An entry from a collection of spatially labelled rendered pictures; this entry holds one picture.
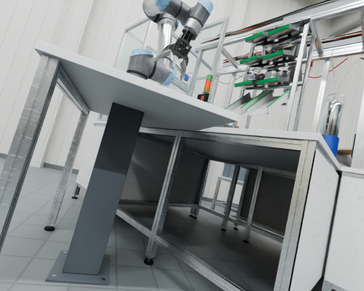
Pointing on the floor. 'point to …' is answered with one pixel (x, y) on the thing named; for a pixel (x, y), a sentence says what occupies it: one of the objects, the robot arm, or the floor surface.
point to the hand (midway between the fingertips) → (167, 71)
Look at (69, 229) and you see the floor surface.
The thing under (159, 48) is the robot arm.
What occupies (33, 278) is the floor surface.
